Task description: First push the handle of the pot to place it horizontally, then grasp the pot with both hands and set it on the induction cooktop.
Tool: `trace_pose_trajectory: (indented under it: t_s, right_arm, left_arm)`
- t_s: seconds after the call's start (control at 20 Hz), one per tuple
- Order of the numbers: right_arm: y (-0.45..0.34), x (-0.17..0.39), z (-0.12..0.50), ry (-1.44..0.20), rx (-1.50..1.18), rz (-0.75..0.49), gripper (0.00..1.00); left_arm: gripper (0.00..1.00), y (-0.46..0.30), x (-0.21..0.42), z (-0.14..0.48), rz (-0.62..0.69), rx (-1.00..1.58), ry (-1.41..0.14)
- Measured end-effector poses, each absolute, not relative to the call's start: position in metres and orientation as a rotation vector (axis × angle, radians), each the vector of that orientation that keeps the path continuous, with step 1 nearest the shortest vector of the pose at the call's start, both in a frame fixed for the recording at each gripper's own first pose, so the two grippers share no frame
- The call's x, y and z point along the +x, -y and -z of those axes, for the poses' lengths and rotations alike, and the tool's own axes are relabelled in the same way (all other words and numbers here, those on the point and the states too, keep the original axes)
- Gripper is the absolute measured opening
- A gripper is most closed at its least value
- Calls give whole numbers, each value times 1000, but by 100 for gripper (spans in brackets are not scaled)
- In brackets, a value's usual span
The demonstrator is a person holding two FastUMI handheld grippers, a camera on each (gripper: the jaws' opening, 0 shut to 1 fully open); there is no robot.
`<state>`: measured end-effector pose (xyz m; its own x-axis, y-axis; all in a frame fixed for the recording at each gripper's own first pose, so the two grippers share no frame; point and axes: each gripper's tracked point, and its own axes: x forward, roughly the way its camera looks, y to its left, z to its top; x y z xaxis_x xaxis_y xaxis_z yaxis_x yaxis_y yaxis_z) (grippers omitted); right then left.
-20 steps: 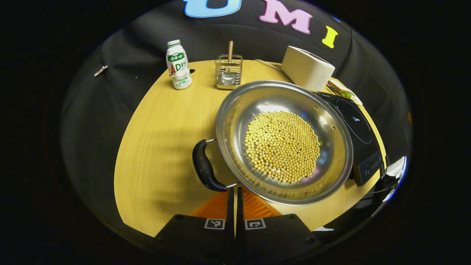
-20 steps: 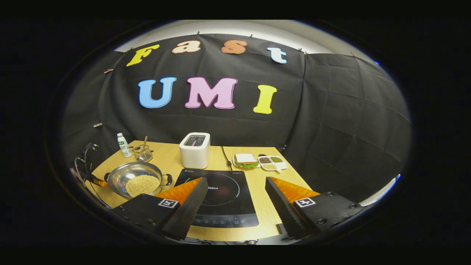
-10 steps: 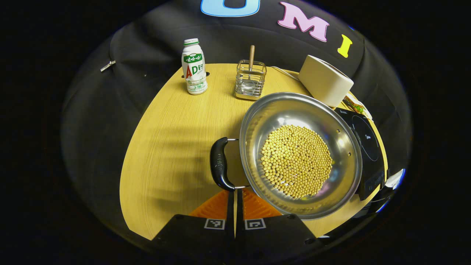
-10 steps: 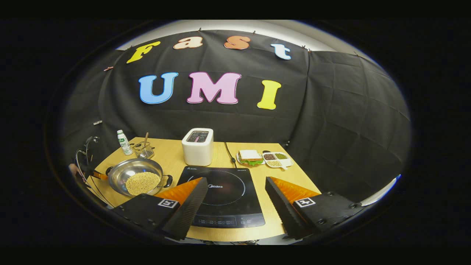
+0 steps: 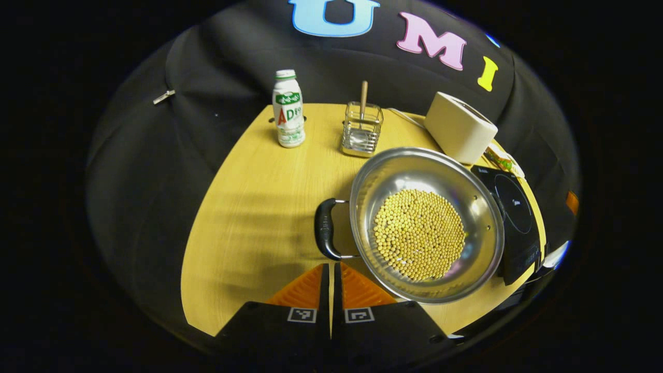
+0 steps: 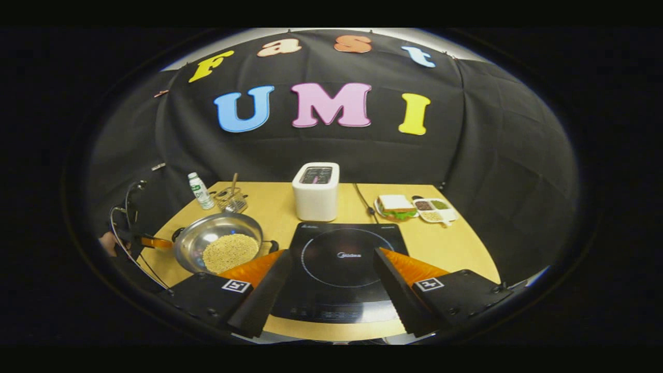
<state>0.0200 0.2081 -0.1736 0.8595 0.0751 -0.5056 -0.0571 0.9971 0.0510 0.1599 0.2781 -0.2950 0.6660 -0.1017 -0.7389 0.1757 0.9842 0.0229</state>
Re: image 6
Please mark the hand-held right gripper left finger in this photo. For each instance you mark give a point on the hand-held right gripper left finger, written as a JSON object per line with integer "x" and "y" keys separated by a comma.
{"x": 267, "y": 300}

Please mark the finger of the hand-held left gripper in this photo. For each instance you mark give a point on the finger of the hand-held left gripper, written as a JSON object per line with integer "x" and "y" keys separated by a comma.
{"x": 155, "y": 242}

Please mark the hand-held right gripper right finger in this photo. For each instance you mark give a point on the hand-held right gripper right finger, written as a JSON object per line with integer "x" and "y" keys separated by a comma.
{"x": 399, "y": 298}

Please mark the pile of soybeans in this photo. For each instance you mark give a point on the pile of soybeans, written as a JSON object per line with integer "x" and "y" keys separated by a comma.
{"x": 230, "y": 253}

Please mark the black induction cooktop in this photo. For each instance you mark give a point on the black induction cooktop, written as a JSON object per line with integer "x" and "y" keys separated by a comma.
{"x": 336, "y": 280}

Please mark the white bottle with green label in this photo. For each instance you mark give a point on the white bottle with green label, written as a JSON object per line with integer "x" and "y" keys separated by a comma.
{"x": 201, "y": 194}

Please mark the clear glass cup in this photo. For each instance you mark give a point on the clear glass cup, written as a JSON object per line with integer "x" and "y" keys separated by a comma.
{"x": 233, "y": 204}

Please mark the white plate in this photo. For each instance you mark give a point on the white plate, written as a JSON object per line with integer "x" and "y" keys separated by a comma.
{"x": 376, "y": 208}

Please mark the sandwich with lettuce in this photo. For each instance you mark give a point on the sandwich with lettuce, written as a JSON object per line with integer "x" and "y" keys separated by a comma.
{"x": 396, "y": 203}

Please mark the white divided tray with beans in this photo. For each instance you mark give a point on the white divided tray with beans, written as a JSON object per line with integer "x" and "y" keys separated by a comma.
{"x": 449, "y": 213}

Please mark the wooden stick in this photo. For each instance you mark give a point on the wooden stick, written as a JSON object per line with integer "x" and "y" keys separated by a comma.
{"x": 234, "y": 182}

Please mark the white toaster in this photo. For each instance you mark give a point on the white toaster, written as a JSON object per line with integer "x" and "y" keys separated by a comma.
{"x": 316, "y": 202}

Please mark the black backdrop cloth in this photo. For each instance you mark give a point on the black backdrop cloth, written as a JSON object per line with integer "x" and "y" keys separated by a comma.
{"x": 466, "y": 155}

